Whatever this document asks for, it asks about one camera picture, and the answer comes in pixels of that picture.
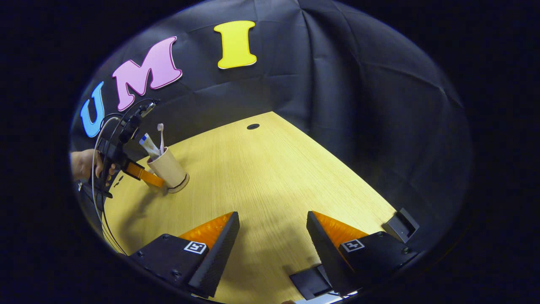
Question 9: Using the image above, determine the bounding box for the wooden desktop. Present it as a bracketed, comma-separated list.
[101, 111, 397, 304]

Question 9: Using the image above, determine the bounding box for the black desk cable box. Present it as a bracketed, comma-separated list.
[382, 208, 420, 244]
[289, 264, 334, 301]

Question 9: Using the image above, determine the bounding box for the grey cable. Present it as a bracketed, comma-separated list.
[92, 117, 127, 255]

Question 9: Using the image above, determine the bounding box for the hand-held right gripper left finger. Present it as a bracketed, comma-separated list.
[130, 212, 240, 299]

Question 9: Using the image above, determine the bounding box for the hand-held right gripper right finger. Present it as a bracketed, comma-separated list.
[306, 211, 420, 296]

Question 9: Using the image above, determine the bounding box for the beige cup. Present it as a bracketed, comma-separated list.
[147, 147, 188, 189]

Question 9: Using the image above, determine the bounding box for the black cable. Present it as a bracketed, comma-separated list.
[96, 98, 154, 254]

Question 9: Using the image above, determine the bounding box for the white toothpaste tube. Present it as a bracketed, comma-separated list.
[139, 133, 161, 159]

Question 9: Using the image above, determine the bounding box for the black backdrop cloth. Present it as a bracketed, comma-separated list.
[70, 0, 472, 254]

